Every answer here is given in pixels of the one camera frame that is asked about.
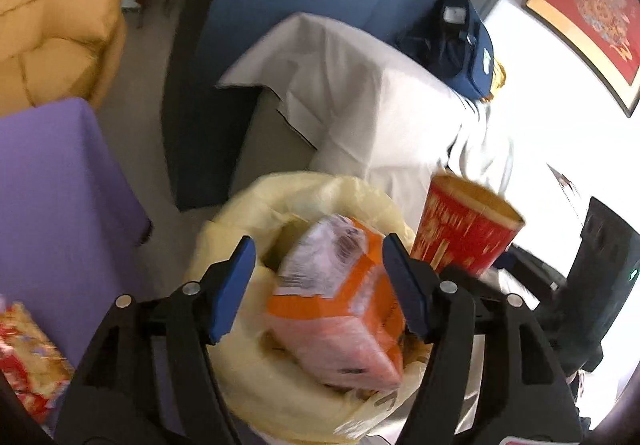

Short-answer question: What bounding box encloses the white cloth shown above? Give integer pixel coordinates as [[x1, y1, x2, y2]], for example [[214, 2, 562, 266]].
[[216, 12, 516, 246]]

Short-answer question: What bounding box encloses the orange snack packet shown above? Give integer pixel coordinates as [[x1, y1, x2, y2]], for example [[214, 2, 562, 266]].
[[265, 215, 408, 391]]

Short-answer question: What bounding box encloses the yellow sofa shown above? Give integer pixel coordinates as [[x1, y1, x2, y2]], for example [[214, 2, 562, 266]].
[[0, 0, 128, 118]]

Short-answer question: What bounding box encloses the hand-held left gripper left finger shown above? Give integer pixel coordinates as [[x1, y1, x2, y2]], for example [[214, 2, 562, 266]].
[[54, 235, 257, 445]]

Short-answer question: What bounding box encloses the purple table cover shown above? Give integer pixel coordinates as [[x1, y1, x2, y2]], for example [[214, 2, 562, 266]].
[[0, 98, 153, 431]]

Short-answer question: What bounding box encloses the yellow object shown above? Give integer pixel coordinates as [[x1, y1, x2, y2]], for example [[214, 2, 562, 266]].
[[482, 62, 507, 103]]

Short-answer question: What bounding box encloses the red paper cup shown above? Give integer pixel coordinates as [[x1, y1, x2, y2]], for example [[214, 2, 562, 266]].
[[410, 174, 527, 278]]

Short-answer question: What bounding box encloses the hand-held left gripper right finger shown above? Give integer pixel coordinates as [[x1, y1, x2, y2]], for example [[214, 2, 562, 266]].
[[382, 232, 583, 445]]

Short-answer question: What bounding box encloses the framed red picture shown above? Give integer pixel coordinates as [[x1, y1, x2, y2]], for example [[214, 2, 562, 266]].
[[521, 0, 640, 118]]

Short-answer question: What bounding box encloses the red snack packet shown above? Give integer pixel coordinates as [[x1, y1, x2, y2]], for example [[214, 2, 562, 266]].
[[0, 297, 76, 436]]

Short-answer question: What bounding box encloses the navy bag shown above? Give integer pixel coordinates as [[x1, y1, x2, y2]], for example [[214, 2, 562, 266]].
[[397, 0, 496, 101]]

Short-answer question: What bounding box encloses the bin with yellow bag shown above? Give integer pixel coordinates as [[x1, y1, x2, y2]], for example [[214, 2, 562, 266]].
[[192, 171, 436, 443]]

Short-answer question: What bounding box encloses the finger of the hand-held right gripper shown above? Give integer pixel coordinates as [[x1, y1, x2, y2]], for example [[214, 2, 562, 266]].
[[492, 245, 568, 308]]

